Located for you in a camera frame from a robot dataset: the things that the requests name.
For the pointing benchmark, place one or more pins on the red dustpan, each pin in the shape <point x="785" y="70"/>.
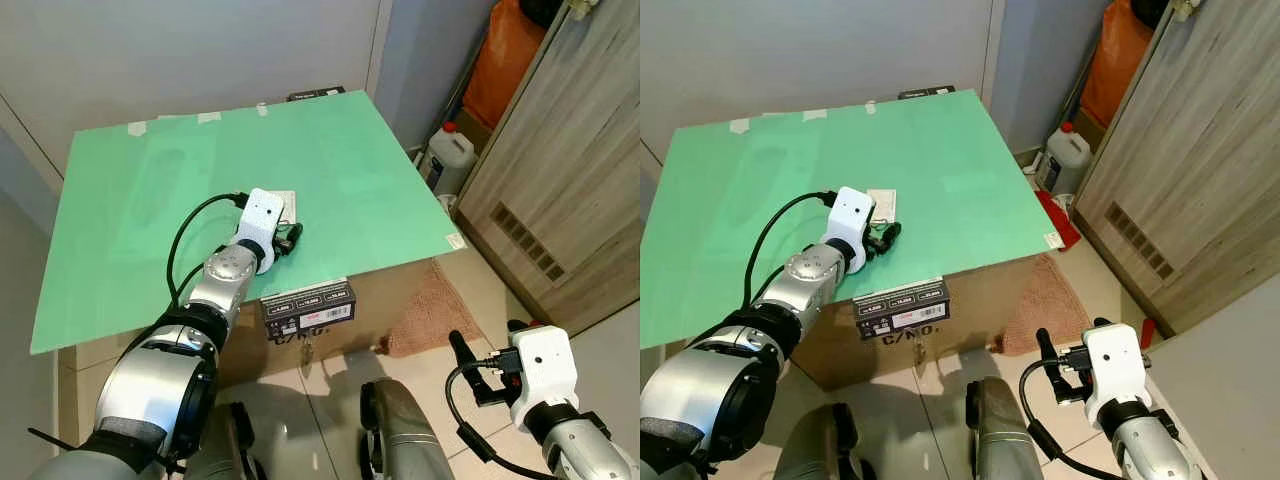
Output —
<point x="1058" y="220"/>

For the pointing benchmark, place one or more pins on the grey left robot leg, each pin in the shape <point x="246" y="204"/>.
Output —
<point x="815" y="445"/>
<point x="225" y="445"/>

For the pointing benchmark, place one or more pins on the black bag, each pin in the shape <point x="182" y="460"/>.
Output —
<point x="540" y="10"/>
<point x="1150" y="10"/>

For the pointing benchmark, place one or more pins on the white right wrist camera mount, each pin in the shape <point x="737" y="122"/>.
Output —
<point x="1115" y="370"/>
<point x="545" y="370"/>

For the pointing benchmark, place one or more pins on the white card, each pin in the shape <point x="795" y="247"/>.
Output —
<point x="884" y="203"/>
<point x="287" y="203"/>

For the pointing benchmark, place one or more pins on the green sheet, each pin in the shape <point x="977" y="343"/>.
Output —
<point x="960" y="160"/>
<point x="330" y="170"/>

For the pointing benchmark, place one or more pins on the grey robot leg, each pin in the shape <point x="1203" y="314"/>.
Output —
<point x="815" y="445"/>
<point x="225" y="445"/>
<point x="1000" y="430"/>
<point x="400" y="435"/>

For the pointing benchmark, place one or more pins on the brown floor rug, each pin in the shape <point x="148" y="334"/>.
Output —
<point x="435" y="310"/>
<point x="1050" y="300"/>

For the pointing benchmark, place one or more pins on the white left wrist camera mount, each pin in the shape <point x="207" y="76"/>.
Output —
<point x="850" y="222"/>
<point x="260" y="220"/>

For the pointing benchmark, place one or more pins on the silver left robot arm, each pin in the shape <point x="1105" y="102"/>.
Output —
<point x="150" y="385"/>
<point x="700" y="390"/>

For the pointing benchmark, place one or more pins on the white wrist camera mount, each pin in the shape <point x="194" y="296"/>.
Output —
<point x="1115" y="370"/>
<point x="545" y="370"/>
<point x="260" y="220"/>
<point x="850" y="222"/>

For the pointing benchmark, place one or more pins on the orange bag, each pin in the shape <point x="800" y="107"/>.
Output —
<point x="1115" y="60"/>
<point x="500" y="65"/>

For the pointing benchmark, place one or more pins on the white jug with red cap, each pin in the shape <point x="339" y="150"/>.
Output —
<point x="1065" y="160"/>
<point x="450" y="160"/>

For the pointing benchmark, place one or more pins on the brown cardboard box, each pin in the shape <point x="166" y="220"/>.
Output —
<point x="390" y="300"/>
<point x="985" y="300"/>

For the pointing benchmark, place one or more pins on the grey wooden cabinet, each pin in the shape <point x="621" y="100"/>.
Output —
<point x="1190" y="160"/>
<point x="570" y="160"/>

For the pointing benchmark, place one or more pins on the grey right robot leg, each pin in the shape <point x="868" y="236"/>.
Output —
<point x="1000" y="430"/>
<point x="400" y="435"/>

